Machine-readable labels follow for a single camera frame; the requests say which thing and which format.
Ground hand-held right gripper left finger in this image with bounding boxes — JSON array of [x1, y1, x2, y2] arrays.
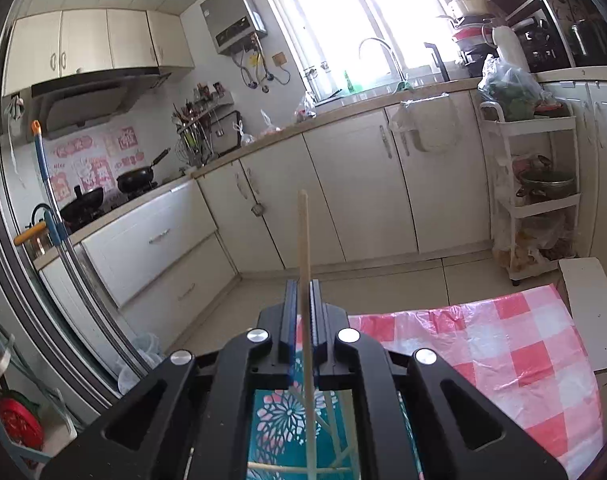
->
[[41, 280, 302, 480]]

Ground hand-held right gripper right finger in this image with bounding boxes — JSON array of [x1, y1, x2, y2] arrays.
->
[[308, 280, 569, 480]]

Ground teal perforated plastic basket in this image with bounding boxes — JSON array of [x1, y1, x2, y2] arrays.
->
[[246, 345, 409, 480]]

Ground white lower kitchen cabinets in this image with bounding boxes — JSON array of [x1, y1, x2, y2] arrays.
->
[[35, 66, 607, 343]]

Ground white kitchen cabinets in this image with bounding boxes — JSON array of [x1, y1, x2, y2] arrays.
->
[[1, 7, 195, 97], [35, 66, 607, 343]]

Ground white plastic bag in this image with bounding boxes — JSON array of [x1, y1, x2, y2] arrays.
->
[[115, 331, 165, 397]]

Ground red checked plastic tablecloth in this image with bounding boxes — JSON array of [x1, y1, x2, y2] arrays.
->
[[296, 282, 605, 480]]

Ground small tied plastic bag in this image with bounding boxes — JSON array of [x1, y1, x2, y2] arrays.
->
[[292, 94, 317, 124], [232, 120, 257, 147], [258, 111, 285, 137]]

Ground white hanging bag holder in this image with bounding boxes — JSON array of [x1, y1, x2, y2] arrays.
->
[[387, 91, 465, 154]]

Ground steel pot with lid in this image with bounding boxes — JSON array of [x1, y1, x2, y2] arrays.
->
[[515, 169, 577, 204]]

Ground beige and blue shelf rack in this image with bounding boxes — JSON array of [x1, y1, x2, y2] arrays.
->
[[0, 327, 79, 463]]

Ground white board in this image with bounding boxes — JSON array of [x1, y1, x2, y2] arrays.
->
[[557, 256, 607, 373]]

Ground red round plastic object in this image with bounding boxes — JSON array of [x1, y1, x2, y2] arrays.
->
[[0, 391, 45, 454]]

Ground chrome sink faucet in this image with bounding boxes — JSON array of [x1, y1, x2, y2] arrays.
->
[[357, 36, 405, 84]]

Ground black tap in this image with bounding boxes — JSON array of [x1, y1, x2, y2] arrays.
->
[[422, 41, 453, 82]]

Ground white trolley rack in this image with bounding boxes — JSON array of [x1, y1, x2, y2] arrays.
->
[[477, 99, 583, 287]]

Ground range hood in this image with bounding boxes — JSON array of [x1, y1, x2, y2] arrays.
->
[[30, 66, 173, 139]]

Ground plastic bag of vegetables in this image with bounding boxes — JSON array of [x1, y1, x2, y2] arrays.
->
[[477, 54, 555, 122]]

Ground kitchen window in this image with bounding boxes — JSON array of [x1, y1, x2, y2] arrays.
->
[[255, 0, 467, 102]]

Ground white thermos jug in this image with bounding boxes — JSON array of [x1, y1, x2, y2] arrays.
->
[[490, 24, 530, 74]]

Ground stack of pots and bowls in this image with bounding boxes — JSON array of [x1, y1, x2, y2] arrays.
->
[[445, 0, 500, 64]]

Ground white upper kitchen cabinets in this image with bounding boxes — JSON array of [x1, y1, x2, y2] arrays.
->
[[1, 7, 195, 97]]

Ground black toaster oven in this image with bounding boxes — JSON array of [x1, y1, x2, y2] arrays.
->
[[512, 16, 570, 74]]

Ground white appliance shelf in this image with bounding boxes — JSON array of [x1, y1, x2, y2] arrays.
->
[[527, 0, 607, 69]]

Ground black wok with wooden handle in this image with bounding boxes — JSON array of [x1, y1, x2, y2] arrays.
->
[[115, 147, 173, 194]]

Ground wall utensil and spice rack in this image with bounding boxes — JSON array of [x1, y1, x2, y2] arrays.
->
[[171, 81, 240, 169]]

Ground pink wall stickers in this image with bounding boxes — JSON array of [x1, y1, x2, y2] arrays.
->
[[48, 125, 145, 202]]

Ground steel kettle with orange handle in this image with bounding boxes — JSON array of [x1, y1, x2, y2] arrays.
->
[[12, 204, 55, 262]]

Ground wall-mounted water heater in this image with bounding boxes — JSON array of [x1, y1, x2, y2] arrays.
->
[[200, 0, 269, 57]]

